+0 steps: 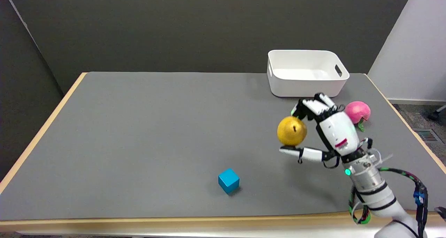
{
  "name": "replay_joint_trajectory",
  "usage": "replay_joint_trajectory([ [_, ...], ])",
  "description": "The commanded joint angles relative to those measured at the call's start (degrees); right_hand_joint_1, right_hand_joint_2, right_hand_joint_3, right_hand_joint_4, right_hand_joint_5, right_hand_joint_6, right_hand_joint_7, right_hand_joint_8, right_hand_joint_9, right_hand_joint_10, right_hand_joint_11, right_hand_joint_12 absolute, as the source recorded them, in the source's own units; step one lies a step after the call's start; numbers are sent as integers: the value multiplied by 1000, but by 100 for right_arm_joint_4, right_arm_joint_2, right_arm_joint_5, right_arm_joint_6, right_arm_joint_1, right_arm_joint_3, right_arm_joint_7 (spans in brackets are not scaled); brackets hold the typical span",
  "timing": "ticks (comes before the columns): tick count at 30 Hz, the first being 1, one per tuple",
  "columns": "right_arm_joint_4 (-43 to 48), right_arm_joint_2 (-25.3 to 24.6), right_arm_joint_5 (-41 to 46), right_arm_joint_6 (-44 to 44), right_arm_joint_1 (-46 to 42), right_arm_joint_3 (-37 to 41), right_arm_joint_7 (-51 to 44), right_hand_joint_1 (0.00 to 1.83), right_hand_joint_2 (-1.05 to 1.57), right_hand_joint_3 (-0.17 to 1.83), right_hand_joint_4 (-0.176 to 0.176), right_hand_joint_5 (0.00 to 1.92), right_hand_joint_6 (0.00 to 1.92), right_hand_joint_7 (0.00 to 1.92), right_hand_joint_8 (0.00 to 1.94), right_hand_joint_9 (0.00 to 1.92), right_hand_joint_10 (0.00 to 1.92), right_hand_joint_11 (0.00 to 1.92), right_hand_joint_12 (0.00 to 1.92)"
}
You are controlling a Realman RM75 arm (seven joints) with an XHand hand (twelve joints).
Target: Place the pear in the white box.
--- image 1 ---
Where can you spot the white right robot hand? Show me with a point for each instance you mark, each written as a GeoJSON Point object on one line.
{"type": "Point", "coordinates": [336, 131]}

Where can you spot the yellow pear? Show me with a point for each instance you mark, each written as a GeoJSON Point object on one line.
{"type": "Point", "coordinates": [292, 130]}

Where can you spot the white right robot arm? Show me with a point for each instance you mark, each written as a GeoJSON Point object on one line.
{"type": "Point", "coordinates": [378, 192]}

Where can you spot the white plastic box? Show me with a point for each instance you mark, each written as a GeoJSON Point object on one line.
{"type": "Point", "coordinates": [306, 72]}

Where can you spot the pink peach with leaf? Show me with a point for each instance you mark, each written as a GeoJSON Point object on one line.
{"type": "Point", "coordinates": [358, 111]}

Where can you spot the floor vent grille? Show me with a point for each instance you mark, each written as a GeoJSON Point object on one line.
{"type": "Point", "coordinates": [428, 135]}

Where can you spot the black chair caster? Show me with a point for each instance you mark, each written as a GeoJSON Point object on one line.
{"type": "Point", "coordinates": [437, 113]}

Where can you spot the blue cube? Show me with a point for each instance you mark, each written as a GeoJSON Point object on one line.
{"type": "Point", "coordinates": [229, 181]}

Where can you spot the grey table mat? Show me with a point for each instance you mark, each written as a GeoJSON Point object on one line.
{"type": "Point", "coordinates": [195, 140]}

